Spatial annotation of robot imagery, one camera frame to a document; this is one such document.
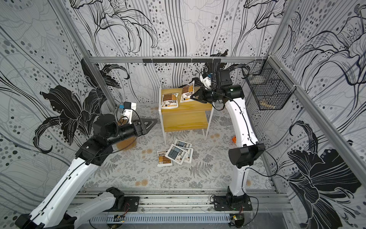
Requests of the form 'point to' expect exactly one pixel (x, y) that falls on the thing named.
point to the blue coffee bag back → (179, 143)
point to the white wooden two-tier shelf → (190, 116)
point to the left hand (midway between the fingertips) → (156, 125)
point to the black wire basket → (271, 87)
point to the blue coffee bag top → (176, 154)
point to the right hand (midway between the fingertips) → (194, 95)
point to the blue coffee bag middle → (188, 157)
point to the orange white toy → (234, 139)
